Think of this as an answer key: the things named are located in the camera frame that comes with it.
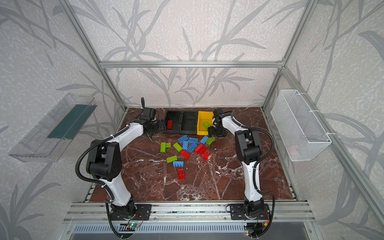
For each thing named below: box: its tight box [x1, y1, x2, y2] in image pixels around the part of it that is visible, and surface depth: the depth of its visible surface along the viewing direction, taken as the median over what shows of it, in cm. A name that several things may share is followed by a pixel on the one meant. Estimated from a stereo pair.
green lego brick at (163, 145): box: [160, 142, 172, 153], surface depth 98 cm
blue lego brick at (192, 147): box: [187, 142, 198, 153], surface depth 98 cm
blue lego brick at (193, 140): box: [188, 137, 199, 144], surface depth 101 cm
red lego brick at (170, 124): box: [167, 120, 173, 130], surface depth 110 cm
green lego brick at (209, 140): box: [206, 136, 216, 146], surface depth 101 cm
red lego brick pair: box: [195, 143, 208, 156], surface depth 96 cm
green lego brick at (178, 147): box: [173, 142, 183, 153], surface depth 98 cm
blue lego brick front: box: [172, 161, 184, 168], surface depth 90 cm
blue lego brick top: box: [177, 134, 189, 144], surface depth 101 cm
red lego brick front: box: [177, 168, 186, 182], surface depth 86 cm
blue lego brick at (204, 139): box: [200, 135, 209, 145], surface depth 101 cm
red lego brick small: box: [203, 151, 210, 161], surface depth 93 cm
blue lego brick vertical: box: [182, 141, 189, 150], surface depth 98 cm
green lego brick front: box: [166, 155, 178, 163], surface depth 94 cm
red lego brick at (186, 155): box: [180, 149, 191, 160], surface depth 95 cm
